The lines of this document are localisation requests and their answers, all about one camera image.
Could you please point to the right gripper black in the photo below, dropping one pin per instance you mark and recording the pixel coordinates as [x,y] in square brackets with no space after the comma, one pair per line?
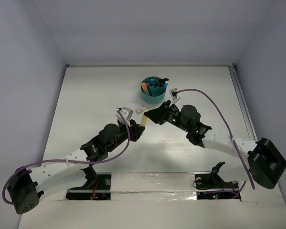
[158,116]

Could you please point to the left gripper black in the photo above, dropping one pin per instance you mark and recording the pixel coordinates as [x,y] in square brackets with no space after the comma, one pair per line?
[135,130]

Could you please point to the yellow highlighter body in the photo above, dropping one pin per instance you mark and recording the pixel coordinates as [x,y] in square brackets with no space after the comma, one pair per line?
[143,121]

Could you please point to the clear orange-tipped highlighter body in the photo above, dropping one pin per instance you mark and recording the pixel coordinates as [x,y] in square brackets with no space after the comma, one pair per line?
[145,90]

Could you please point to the clear spray bottle blue cap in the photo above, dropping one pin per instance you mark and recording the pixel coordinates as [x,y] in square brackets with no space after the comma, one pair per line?
[151,82]

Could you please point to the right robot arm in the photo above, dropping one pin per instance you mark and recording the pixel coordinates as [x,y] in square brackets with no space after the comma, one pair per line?
[266,163]

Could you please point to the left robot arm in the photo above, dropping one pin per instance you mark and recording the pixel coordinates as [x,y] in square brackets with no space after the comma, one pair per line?
[32,183]

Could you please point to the teal round compartment organizer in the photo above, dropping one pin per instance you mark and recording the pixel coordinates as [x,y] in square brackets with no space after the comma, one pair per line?
[157,93]

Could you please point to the white eraser in sleeve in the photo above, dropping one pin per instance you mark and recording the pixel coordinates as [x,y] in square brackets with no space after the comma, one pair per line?
[140,109]

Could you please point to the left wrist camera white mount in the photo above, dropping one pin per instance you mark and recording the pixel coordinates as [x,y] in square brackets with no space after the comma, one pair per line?
[124,114]

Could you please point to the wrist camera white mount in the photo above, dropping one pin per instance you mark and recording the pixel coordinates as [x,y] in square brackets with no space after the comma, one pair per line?
[124,114]
[175,96]

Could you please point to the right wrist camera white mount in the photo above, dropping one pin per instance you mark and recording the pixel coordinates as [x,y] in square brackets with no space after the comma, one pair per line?
[175,96]

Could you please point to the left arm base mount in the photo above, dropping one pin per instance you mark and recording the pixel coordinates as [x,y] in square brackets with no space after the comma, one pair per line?
[96,187]

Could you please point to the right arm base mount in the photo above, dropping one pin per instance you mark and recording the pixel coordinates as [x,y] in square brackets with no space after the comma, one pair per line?
[210,186]

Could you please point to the metal rail table edge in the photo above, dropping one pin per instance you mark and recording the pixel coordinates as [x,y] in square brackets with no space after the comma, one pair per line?
[243,106]

